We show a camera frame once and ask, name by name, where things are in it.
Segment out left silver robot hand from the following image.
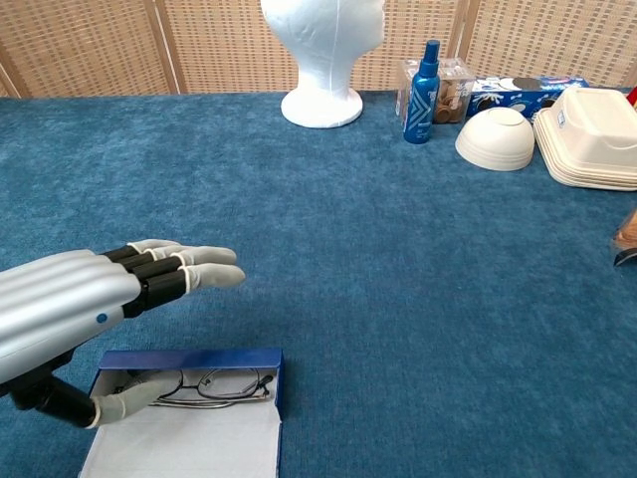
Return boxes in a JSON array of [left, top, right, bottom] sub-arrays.
[[0, 238, 247, 429]]

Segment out black-rimmed eyeglasses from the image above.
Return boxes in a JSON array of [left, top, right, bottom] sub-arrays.
[[126, 366, 274, 408]]

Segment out blue glasses case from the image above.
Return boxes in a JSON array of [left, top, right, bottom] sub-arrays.
[[79, 347, 286, 478]]

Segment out woven bamboo folding screen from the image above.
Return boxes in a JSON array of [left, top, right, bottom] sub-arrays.
[[0, 0, 637, 99]]

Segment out blue table cloth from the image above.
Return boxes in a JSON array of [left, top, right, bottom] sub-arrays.
[[0, 89, 637, 478]]

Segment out white foam mannequin head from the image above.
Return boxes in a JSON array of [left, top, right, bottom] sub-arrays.
[[260, 0, 387, 129]]

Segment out blue spray bottle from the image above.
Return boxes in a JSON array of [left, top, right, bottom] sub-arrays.
[[402, 40, 442, 145]]

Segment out clear plastic cookie box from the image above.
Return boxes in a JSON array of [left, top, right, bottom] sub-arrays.
[[396, 58, 477, 125]]

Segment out white upturned bowl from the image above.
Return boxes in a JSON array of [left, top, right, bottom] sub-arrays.
[[455, 107, 536, 172]]

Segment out blue Oreo cookie box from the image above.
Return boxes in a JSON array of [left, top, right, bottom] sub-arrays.
[[467, 76, 590, 120]]

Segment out beige lunch box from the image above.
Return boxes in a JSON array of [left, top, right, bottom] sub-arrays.
[[532, 87, 637, 192]]

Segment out bread in clear bag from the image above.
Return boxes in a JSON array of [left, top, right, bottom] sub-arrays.
[[610, 208, 637, 268]]

